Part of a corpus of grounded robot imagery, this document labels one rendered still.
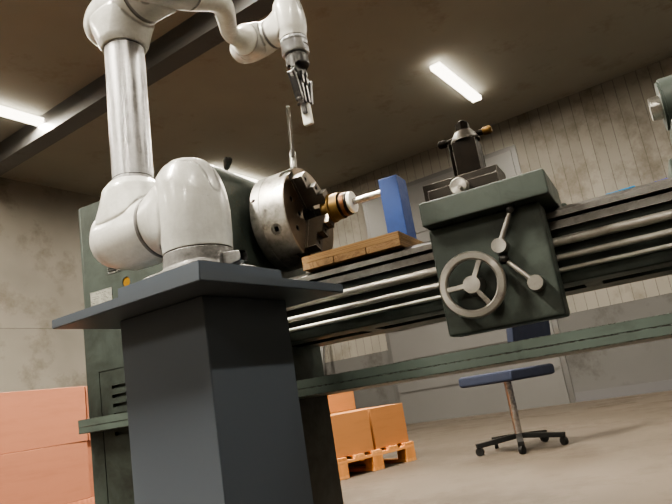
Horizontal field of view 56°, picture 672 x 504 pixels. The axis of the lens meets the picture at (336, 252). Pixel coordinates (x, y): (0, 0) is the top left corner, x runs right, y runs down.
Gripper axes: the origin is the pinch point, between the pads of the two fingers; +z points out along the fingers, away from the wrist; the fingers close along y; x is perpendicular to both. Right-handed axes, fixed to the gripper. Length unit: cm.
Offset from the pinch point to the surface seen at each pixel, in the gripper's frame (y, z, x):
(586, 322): 684, 80, -1
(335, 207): -0.1, 32.0, -3.8
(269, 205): -11.8, 28.6, 12.2
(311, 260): -15, 49, 0
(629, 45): 608, -220, -128
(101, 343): -24, 59, 74
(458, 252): -23, 58, -44
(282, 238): -9.6, 39.0, 10.9
